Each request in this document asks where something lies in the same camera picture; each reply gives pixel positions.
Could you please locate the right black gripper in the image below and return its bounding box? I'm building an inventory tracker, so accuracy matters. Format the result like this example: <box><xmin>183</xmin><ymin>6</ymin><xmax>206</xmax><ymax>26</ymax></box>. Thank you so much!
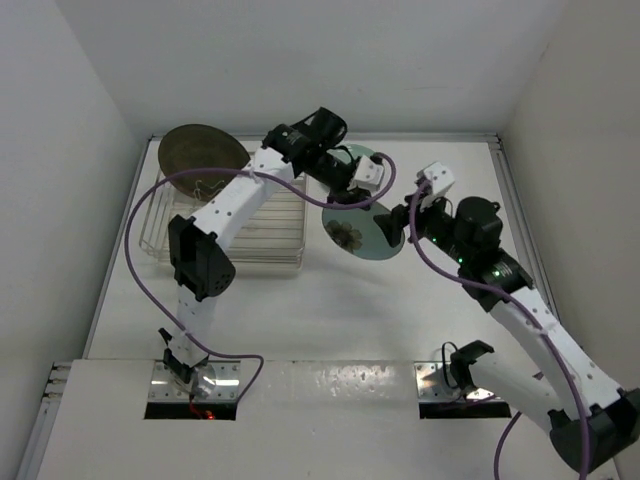
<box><xmin>374</xmin><ymin>188</ymin><xmax>470</xmax><ymax>266</ymax></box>

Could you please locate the green floral plate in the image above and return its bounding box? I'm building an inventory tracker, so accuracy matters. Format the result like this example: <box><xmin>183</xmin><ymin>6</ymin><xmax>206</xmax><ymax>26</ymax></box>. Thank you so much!
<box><xmin>321</xmin><ymin>202</ymin><xmax>405</xmax><ymax>261</ymax></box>
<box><xmin>343</xmin><ymin>144</ymin><xmax>375</xmax><ymax>162</ymax></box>

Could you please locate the brown plate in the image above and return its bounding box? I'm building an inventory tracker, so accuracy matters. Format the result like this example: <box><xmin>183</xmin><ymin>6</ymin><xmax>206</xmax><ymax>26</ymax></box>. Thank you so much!
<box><xmin>158</xmin><ymin>124</ymin><xmax>250</xmax><ymax>202</ymax></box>

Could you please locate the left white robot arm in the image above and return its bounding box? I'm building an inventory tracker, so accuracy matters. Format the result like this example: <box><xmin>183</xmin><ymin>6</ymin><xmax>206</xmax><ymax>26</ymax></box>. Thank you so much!
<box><xmin>163</xmin><ymin>107</ymin><xmax>384</xmax><ymax>384</ymax></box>

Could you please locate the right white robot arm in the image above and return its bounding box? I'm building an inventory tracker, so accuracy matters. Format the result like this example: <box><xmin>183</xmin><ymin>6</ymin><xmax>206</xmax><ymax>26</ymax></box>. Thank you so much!
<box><xmin>374</xmin><ymin>196</ymin><xmax>639</xmax><ymax>478</ymax></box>

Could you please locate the white front cover board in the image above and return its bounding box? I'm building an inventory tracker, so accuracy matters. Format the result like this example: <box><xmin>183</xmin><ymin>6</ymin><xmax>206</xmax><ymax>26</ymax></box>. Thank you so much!
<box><xmin>37</xmin><ymin>357</ymin><xmax>621</xmax><ymax>480</ymax></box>

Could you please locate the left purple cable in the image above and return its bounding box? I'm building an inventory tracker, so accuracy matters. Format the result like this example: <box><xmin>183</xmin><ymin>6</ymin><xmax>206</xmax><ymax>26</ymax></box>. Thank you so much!
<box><xmin>124</xmin><ymin>154</ymin><xmax>399</xmax><ymax>401</ymax></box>

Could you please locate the purple cable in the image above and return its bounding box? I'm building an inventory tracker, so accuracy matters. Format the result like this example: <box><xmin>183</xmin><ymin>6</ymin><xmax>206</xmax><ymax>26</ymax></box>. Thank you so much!
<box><xmin>124</xmin><ymin>154</ymin><xmax>399</xmax><ymax>401</ymax></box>
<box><xmin>407</xmin><ymin>182</ymin><xmax>591</xmax><ymax>480</ymax></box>

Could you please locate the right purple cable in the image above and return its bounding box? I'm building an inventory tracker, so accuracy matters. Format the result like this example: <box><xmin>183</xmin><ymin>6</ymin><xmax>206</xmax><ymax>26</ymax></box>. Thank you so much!
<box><xmin>407</xmin><ymin>182</ymin><xmax>591</xmax><ymax>480</ymax></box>

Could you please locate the wire dish rack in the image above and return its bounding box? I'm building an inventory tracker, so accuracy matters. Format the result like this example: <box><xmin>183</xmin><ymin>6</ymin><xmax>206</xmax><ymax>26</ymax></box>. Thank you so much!
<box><xmin>138</xmin><ymin>164</ymin><xmax>309</xmax><ymax>266</ymax></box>

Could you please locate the right black thin cable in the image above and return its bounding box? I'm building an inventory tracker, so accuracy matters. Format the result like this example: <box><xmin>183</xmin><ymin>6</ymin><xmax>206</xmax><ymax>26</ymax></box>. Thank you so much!
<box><xmin>437</xmin><ymin>338</ymin><xmax>464</xmax><ymax>389</ymax></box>

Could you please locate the aluminium frame rail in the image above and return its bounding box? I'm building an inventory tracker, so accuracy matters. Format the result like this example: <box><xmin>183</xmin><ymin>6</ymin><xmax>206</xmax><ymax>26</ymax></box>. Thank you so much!
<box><xmin>488</xmin><ymin>133</ymin><xmax>556</xmax><ymax>311</ymax></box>

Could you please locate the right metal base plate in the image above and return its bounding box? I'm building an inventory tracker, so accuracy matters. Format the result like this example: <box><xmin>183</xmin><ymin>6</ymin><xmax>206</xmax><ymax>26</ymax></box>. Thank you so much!
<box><xmin>414</xmin><ymin>361</ymin><xmax>469</xmax><ymax>404</ymax></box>

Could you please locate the metal base plate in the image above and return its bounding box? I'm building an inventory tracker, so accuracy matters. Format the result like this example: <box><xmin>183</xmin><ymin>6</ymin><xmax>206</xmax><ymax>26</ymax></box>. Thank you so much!
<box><xmin>414</xmin><ymin>361</ymin><xmax>469</xmax><ymax>404</ymax></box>
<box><xmin>147</xmin><ymin>361</ymin><xmax>240</xmax><ymax>404</ymax></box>

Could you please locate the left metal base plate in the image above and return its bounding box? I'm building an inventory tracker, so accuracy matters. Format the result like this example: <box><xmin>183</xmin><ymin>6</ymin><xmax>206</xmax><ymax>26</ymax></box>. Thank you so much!
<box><xmin>147</xmin><ymin>361</ymin><xmax>240</xmax><ymax>404</ymax></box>

